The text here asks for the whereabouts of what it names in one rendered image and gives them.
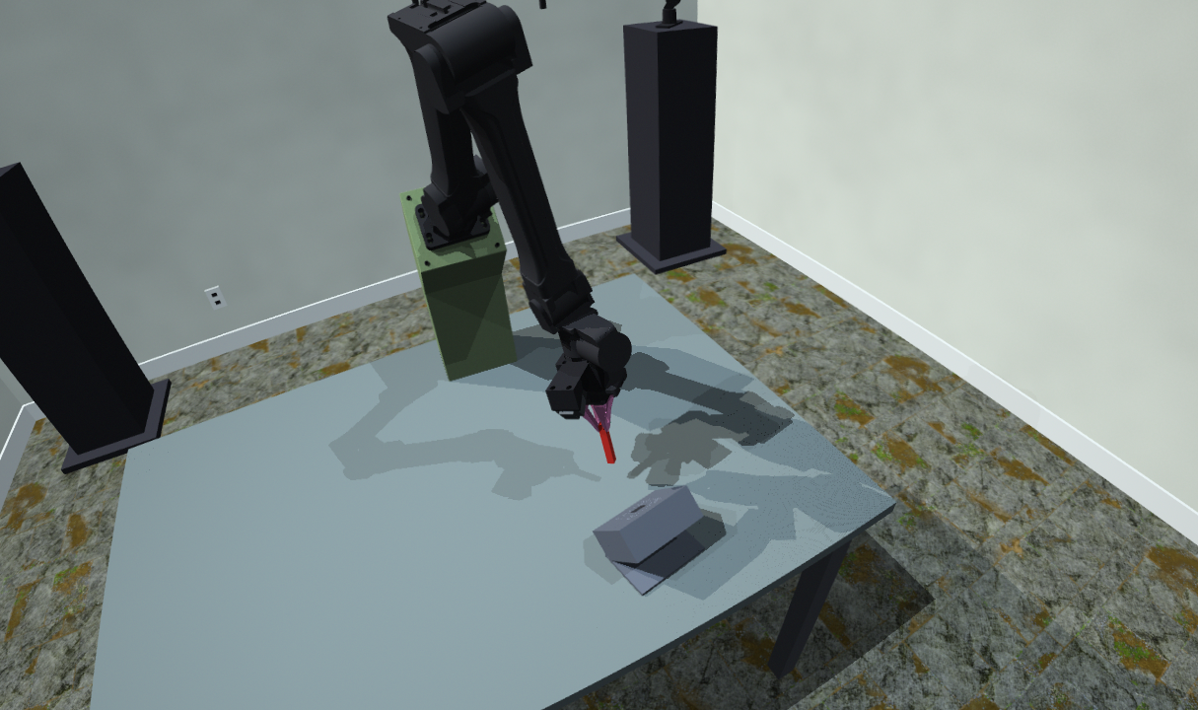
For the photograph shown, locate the red rectangular peg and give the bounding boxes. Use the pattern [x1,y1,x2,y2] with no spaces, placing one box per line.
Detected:
[598,423,616,463]

